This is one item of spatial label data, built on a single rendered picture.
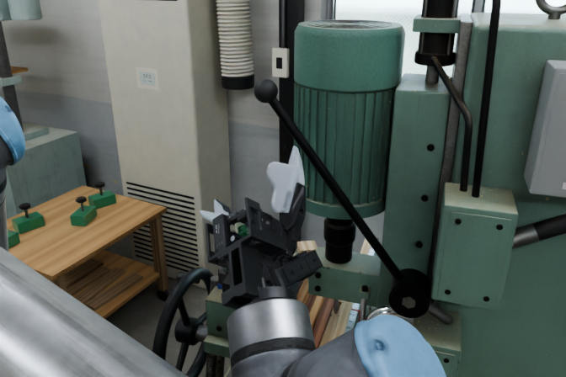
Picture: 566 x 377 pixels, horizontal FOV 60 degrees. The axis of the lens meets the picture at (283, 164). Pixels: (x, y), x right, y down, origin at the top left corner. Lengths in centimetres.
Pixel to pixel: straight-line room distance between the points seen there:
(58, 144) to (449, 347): 260
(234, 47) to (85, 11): 110
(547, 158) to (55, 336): 56
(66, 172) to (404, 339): 284
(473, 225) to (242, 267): 31
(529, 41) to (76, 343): 60
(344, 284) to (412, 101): 38
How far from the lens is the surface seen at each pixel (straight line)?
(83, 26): 310
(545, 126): 66
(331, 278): 94
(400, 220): 82
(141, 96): 248
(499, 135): 72
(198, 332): 118
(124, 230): 227
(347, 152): 78
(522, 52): 70
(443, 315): 81
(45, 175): 304
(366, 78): 74
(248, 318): 52
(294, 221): 59
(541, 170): 68
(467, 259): 71
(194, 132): 233
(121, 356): 37
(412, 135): 76
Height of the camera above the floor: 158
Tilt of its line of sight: 22 degrees down
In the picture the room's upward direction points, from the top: straight up
